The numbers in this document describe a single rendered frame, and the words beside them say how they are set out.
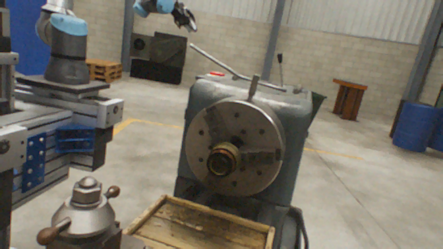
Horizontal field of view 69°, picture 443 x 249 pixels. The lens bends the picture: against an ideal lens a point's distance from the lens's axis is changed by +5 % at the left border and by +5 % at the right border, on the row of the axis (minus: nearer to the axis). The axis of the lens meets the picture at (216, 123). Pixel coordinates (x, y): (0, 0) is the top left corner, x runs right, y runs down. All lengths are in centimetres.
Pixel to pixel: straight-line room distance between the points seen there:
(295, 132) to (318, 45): 1035
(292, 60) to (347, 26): 203
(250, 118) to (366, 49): 1105
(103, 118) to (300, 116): 70
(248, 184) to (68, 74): 74
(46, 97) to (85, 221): 89
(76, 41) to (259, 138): 73
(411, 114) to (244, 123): 646
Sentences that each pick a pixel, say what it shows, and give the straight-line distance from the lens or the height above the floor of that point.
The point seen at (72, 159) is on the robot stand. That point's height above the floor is 88.
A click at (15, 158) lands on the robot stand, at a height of 105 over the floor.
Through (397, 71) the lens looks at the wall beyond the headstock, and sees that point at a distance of 1239.
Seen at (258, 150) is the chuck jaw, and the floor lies 111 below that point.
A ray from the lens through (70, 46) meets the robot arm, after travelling 126.
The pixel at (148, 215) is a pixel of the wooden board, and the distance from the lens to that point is 94.
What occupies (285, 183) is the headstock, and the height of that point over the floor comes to 96.
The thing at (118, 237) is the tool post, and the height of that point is 109.
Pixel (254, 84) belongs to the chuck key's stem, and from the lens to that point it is 96.
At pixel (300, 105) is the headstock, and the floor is 124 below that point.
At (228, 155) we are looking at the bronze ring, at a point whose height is 111.
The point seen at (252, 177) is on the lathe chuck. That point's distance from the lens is 99.
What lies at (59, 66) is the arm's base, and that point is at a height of 122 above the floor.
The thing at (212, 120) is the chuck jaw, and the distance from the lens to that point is 93.
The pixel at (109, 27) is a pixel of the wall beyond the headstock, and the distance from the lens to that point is 1171.
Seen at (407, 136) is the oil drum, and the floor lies 27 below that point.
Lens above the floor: 138
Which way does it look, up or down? 14 degrees down
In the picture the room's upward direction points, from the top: 10 degrees clockwise
